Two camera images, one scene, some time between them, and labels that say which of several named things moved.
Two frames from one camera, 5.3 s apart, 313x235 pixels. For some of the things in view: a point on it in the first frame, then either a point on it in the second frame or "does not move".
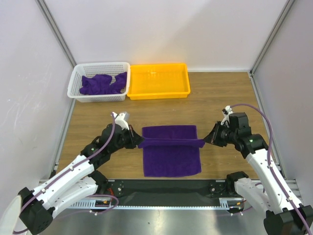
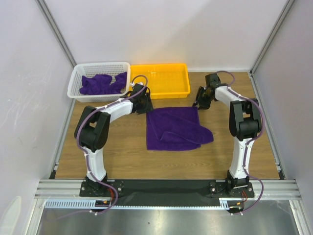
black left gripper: (134, 138) → (148, 106)
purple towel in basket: (103, 84) does not move
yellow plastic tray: (158, 81) does not move
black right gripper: (217, 133) → (203, 97)
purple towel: (170, 151) → (175, 128)
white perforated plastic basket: (111, 69) does not move
